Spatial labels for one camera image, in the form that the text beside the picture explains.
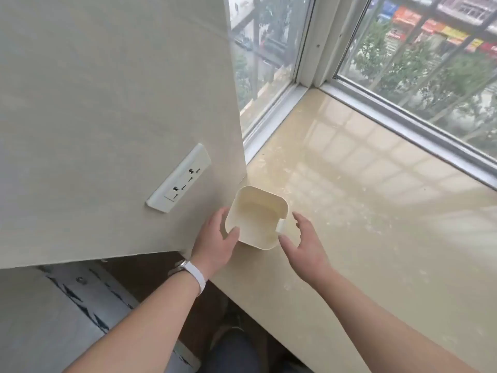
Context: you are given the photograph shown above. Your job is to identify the white wristband watch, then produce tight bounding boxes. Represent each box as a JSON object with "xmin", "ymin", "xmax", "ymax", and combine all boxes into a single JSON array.
[{"xmin": 168, "ymin": 259, "xmax": 207, "ymax": 297}]

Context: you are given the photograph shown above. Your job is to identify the dark window security bars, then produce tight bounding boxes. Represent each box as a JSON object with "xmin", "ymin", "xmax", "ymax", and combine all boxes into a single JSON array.
[{"xmin": 229, "ymin": 0, "xmax": 497, "ymax": 113}]

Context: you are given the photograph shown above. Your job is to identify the cream square plastic container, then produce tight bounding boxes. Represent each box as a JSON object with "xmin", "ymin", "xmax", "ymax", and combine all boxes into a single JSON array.
[{"xmin": 224, "ymin": 185, "xmax": 290, "ymax": 251}]

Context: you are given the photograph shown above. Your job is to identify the person's left hand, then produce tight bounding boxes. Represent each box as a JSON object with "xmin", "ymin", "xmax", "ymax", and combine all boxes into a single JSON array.
[{"xmin": 189, "ymin": 207, "xmax": 240, "ymax": 283}]

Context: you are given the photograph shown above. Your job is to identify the person's right forearm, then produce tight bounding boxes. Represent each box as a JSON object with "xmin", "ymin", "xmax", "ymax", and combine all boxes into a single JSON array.
[{"xmin": 309, "ymin": 265, "xmax": 480, "ymax": 373}]

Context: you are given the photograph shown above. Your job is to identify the white wall power socket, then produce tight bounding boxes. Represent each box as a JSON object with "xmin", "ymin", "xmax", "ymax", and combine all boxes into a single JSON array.
[{"xmin": 145, "ymin": 143, "xmax": 212, "ymax": 213}]

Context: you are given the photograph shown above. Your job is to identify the person's right hand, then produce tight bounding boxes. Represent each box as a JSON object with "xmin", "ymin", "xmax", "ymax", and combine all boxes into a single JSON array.
[{"xmin": 278, "ymin": 211, "xmax": 332, "ymax": 285}]

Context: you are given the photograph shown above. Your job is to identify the person's dark trousers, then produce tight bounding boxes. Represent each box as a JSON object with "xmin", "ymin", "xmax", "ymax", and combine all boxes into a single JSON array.
[{"xmin": 197, "ymin": 326, "xmax": 312, "ymax": 373}]

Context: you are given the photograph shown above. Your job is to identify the grey metal window frame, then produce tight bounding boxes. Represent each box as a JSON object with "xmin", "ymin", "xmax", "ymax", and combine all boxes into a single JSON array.
[{"xmin": 223, "ymin": 0, "xmax": 497, "ymax": 191}]

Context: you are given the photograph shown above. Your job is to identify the person's left forearm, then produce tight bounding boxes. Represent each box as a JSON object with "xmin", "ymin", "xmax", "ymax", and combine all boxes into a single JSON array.
[{"xmin": 62, "ymin": 272, "xmax": 203, "ymax": 373}]

